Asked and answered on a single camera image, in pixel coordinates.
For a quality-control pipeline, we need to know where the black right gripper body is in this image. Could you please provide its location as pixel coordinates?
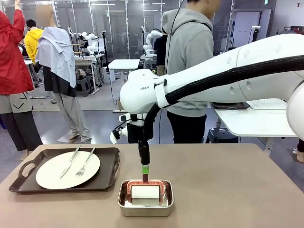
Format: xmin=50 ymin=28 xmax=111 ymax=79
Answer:
xmin=138 ymin=140 xmax=151 ymax=165

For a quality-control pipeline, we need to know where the pink lint roller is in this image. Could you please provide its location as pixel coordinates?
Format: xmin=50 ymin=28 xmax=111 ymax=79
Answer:
xmin=125 ymin=175 xmax=165 ymax=206

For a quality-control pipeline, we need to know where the dark brown serving tray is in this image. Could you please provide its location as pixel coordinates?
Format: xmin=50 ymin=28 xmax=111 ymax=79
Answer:
xmin=9 ymin=147 xmax=121 ymax=194

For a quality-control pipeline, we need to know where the stainless steel rectangular container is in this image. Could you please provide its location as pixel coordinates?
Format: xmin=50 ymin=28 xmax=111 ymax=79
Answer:
xmin=118 ymin=179 xmax=174 ymax=218

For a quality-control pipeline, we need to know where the silver fork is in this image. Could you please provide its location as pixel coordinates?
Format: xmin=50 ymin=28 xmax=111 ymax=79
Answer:
xmin=75 ymin=146 xmax=97 ymax=178

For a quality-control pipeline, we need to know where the black step stool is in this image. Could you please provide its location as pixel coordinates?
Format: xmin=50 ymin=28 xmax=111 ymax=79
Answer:
xmin=205 ymin=127 xmax=238 ymax=144

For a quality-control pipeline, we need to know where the silver table knife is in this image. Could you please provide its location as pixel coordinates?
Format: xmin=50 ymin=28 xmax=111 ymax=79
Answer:
xmin=59 ymin=145 xmax=81 ymax=179

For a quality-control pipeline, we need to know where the dark background stool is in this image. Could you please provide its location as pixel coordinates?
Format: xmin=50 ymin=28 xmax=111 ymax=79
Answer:
xmin=76 ymin=76 xmax=92 ymax=97

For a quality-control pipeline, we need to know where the white background desk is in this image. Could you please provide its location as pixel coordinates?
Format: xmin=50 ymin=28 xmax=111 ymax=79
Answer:
xmin=108 ymin=58 xmax=141 ymax=114

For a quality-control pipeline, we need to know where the white round plate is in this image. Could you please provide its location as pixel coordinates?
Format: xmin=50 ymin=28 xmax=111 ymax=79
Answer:
xmin=35 ymin=152 xmax=101 ymax=190

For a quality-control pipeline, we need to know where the black tray on side table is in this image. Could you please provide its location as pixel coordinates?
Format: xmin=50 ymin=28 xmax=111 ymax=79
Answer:
xmin=210 ymin=101 xmax=250 ymax=110

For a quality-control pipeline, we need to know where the person in grey hoodie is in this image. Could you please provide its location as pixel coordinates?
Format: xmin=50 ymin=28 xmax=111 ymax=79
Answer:
xmin=161 ymin=0 xmax=221 ymax=144

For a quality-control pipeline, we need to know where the person in black shirt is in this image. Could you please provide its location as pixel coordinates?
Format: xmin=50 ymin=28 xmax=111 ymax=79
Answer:
xmin=153 ymin=26 xmax=168 ymax=76

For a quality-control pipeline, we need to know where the white side table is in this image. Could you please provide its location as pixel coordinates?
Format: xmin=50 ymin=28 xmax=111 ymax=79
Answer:
xmin=210 ymin=101 xmax=299 ymax=157

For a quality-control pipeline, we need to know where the white dish rack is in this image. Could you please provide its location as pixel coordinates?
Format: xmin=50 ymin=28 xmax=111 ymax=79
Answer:
xmin=247 ymin=98 xmax=289 ymax=110

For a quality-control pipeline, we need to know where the person in yellow hoodie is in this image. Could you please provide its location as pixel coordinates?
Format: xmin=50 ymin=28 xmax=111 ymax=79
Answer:
xmin=24 ymin=19 xmax=45 ymax=65

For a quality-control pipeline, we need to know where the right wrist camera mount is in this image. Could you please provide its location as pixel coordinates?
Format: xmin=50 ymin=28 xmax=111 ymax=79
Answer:
xmin=110 ymin=113 xmax=146 ymax=144

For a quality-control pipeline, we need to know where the black braided cable sleeve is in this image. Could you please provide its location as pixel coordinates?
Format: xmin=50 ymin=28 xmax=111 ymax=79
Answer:
xmin=142 ymin=56 xmax=304 ymax=143

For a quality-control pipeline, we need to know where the black hanging cable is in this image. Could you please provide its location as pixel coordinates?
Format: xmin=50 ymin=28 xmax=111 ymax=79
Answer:
xmin=165 ymin=0 xmax=185 ymax=68

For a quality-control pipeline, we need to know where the black camera tripod white head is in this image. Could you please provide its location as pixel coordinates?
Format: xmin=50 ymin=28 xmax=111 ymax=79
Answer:
xmin=251 ymin=25 xmax=261 ymax=42

